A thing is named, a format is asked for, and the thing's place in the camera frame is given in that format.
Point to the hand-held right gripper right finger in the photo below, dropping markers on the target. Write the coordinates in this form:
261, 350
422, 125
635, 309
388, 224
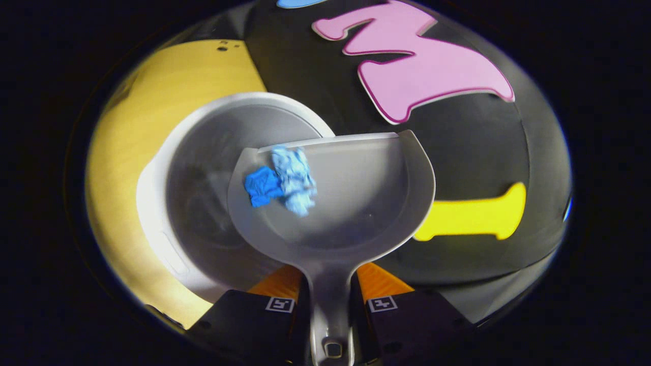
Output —
412, 325

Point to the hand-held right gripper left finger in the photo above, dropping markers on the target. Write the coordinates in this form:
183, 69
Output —
244, 325

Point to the dark blue paper ball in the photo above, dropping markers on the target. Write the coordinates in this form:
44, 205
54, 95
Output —
260, 187

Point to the grey plastic dustpan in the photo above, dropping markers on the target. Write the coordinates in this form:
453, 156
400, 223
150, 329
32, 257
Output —
366, 193

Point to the light blue paper ball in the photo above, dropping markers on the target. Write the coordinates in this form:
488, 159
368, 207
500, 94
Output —
295, 178

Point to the grey ribbed garbage bin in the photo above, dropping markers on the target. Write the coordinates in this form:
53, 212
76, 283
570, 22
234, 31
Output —
203, 152

